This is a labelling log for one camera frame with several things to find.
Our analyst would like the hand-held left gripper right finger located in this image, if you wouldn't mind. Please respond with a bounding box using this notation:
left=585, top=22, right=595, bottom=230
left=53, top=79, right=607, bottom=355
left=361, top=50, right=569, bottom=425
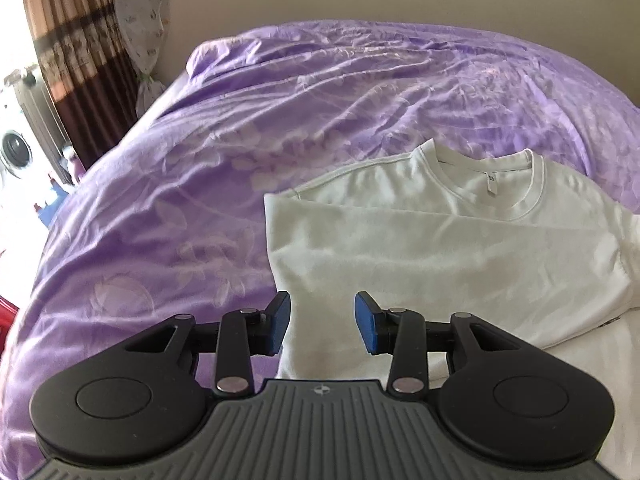
left=353, top=291, right=518, bottom=397

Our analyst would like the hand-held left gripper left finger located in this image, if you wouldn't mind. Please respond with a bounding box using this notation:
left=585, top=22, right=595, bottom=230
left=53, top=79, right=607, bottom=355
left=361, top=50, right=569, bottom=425
left=122, top=291, right=292, bottom=397

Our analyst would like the white t-shirt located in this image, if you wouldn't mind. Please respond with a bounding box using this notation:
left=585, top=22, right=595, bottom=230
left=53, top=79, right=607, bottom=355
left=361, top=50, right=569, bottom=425
left=263, top=138, right=640, bottom=381

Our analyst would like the purple floral blanket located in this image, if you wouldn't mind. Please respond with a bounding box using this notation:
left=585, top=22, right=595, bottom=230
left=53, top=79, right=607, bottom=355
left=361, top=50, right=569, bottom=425
left=0, top=19, right=640, bottom=480

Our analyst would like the white bed sheet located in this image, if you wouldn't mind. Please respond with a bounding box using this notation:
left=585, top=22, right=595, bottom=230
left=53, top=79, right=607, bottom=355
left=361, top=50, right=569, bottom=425
left=430, top=305, right=640, bottom=480

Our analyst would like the red object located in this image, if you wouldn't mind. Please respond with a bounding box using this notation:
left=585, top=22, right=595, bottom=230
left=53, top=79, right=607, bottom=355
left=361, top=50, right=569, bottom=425
left=0, top=296, right=19, bottom=357

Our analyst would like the white washing machine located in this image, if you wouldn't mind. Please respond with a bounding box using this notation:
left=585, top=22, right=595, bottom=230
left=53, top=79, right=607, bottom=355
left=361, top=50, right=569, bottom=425
left=0, top=67, right=67, bottom=211

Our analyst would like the brown striped curtain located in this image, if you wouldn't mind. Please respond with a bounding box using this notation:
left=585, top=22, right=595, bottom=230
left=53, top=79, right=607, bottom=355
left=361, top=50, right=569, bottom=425
left=19, top=0, right=142, bottom=171

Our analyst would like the white patterned cushion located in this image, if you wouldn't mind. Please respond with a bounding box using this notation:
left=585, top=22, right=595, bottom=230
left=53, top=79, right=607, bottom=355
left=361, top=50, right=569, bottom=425
left=112, top=0, right=169, bottom=117

